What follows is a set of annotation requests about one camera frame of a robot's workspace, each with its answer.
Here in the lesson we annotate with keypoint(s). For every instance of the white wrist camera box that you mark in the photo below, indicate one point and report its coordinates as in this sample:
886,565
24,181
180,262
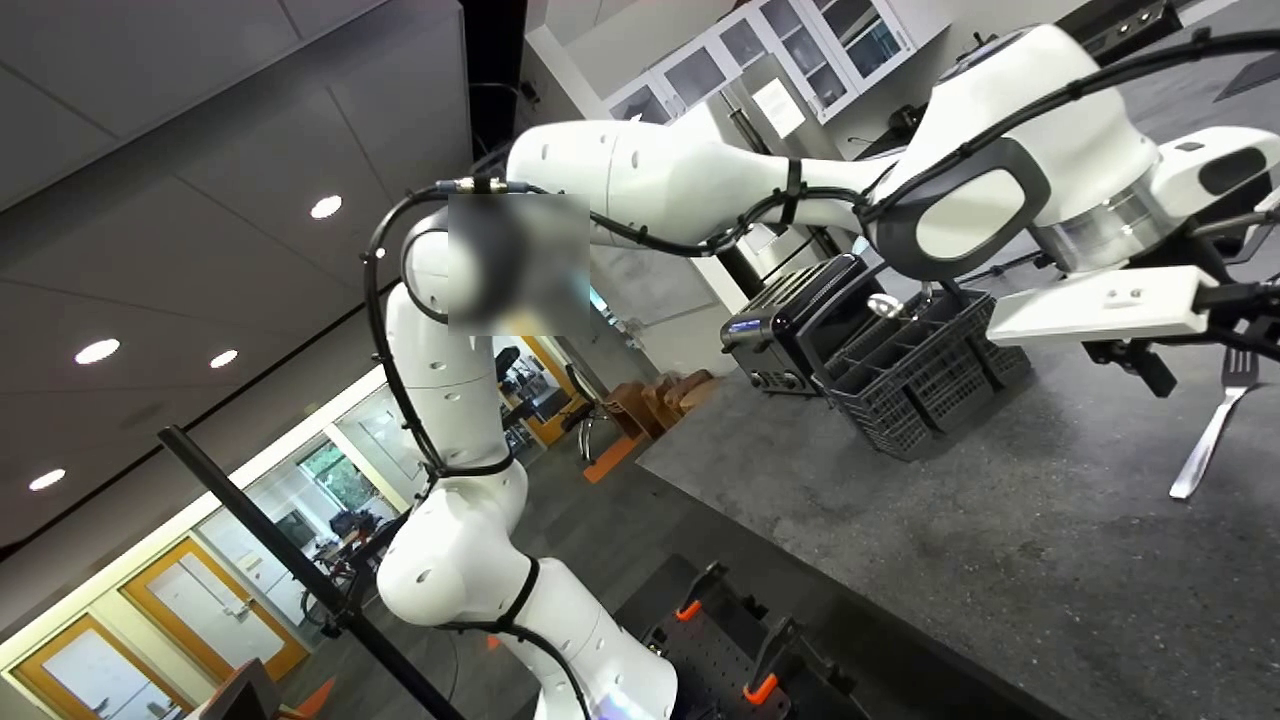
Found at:
1093,306

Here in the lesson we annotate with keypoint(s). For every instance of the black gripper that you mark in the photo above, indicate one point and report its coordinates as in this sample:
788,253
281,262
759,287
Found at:
1241,296

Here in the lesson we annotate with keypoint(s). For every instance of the orange framed glass door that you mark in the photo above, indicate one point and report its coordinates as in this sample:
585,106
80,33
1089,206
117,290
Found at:
222,612
93,675

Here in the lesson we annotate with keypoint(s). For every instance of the round recessed ceiling light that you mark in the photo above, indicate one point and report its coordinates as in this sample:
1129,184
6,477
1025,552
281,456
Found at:
227,361
98,353
325,206
44,482

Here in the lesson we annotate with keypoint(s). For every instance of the silver metal fork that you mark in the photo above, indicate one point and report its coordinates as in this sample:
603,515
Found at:
1204,445

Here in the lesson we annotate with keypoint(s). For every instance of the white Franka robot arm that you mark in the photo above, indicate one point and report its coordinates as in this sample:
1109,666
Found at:
640,172

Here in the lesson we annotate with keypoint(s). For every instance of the black plastic crate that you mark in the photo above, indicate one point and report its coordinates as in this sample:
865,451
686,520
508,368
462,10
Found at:
923,384

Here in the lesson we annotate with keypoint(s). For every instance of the black ceiling pillar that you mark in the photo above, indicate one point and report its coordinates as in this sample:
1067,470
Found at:
493,67

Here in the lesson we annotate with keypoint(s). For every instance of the black tripod pole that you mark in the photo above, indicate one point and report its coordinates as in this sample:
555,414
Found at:
306,580

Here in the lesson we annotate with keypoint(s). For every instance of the wooden orange chair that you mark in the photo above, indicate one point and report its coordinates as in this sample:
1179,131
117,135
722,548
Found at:
653,414

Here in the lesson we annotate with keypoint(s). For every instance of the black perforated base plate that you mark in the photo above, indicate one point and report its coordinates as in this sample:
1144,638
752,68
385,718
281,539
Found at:
824,666

